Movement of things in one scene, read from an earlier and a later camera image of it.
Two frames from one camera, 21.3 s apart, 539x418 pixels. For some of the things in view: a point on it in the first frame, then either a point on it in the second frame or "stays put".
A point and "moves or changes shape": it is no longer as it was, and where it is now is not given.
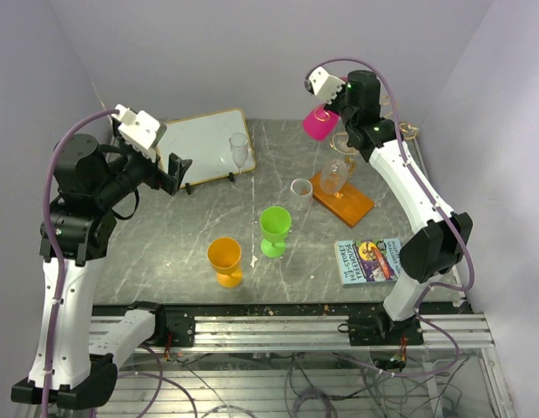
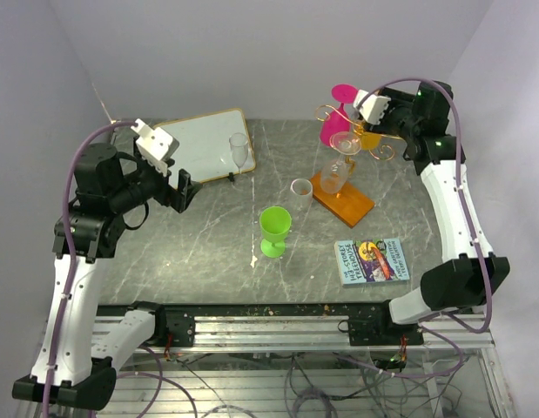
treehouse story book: [368, 260] stays put
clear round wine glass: [334, 173] stays put
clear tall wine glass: [239, 145] stays put
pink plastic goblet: [320, 124] moves or changes shape
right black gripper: [332, 107] → [397, 99]
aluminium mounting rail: [315, 329] stays put
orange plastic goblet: [225, 255] moves or changes shape
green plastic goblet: [275, 222] stays put
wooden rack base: [351, 209] stays put
